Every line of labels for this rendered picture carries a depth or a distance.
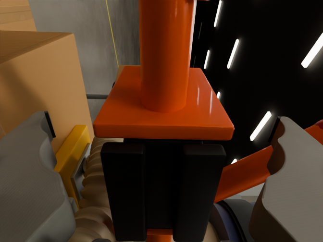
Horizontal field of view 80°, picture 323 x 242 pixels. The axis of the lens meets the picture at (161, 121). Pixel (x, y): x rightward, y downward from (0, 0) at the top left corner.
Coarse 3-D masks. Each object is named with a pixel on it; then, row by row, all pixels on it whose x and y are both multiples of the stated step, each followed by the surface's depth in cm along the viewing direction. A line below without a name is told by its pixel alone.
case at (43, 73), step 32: (0, 32) 27; (32, 32) 28; (64, 32) 28; (0, 64) 16; (32, 64) 19; (64, 64) 26; (0, 96) 16; (32, 96) 19; (64, 96) 26; (0, 128) 16; (64, 128) 26
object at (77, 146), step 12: (72, 132) 28; (84, 132) 29; (72, 144) 26; (84, 144) 29; (60, 156) 24; (72, 156) 25; (84, 156) 27; (60, 168) 22; (72, 168) 25; (72, 180) 24; (72, 192) 25
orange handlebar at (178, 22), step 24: (144, 0) 7; (168, 0) 6; (192, 0) 7; (144, 24) 7; (168, 24) 7; (192, 24) 7; (144, 48) 8; (168, 48) 7; (144, 72) 8; (168, 72) 8; (144, 96) 9; (168, 96) 8; (168, 240) 15
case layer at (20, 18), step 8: (0, 0) 64; (8, 0) 67; (16, 0) 71; (24, 0) 75; (0, 8) 64; (8, 8) 67; (16, 8) 71; (24, 8) 75; (0, 16) 64; (8, 16) 67; (16, 16) 71; (24, 16) 75; (32, 16) 80; (0, 24) 64; (8, 24) 67; (16, 24) 71; (24, 24) 75; (32, 24) 80
